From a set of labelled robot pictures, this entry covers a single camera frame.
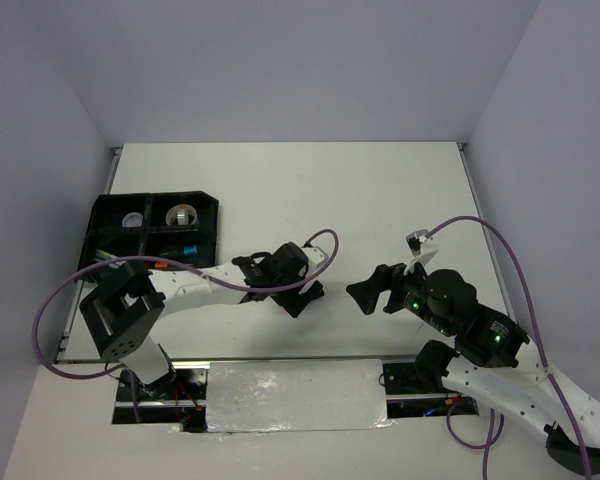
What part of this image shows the silver foil sheet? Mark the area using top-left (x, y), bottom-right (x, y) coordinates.
top-left (206, 359), bottom-right (391, 433)

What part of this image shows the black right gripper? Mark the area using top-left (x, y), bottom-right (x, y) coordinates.
top-left (344, 252), bottom-right (453, 335)

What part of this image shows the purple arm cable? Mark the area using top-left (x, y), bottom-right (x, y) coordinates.
top-left (427, 215), bottom-right (600, 480)
top-left (33, 228), bottom-right (340, 425)

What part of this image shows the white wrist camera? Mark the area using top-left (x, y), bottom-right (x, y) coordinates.
top-left (301, 246), bottom-right (329, 276)
top-left (404, 229), bottom-right (439, 275)

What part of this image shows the black four-compartment organizer tray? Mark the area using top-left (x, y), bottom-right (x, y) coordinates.
top-left (78, 191), bottom-right (220, 269)

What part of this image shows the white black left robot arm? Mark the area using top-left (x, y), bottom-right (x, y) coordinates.
top-left (79, 242), bottom-right (329, 399)

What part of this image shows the yellow ballpoint pen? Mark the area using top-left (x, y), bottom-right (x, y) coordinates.
top-left (94, 249), bottom-right (116, 261)

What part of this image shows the blue highlighter marker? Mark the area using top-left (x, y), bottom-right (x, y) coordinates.
top-left (162, 245), bottom-right (199, 257)

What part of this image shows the clear paper clip jar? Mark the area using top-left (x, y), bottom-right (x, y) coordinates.
top-left (121, 212), bottom-right (144, 228)

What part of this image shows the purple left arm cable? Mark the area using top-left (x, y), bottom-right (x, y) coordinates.
top-left (33, 228), bottom-right (340, 425)

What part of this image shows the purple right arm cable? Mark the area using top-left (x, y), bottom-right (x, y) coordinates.
top-left (427, 215), bottom-right (600, 480)

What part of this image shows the small clear tape roll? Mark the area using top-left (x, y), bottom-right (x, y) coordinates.
top-left (175, 209), bottom-right (190, 226)

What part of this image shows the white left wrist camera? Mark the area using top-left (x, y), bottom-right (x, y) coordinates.
top-left (301, 246), bottom-right (329, 276)

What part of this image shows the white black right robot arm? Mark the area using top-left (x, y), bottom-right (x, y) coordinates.
top-left (346, 263), bottom-right (600, 475)

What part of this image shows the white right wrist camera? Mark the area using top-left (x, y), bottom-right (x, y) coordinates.
top-left (404, 229), bottom-right (439, 275)

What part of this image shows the large brown tape roll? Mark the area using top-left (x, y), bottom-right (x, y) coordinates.
top-left (165, 204), bottom-right (199, 226)

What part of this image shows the metal base rail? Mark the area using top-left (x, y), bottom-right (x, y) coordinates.
top-left (111, 359), bottom-right (477, 434)

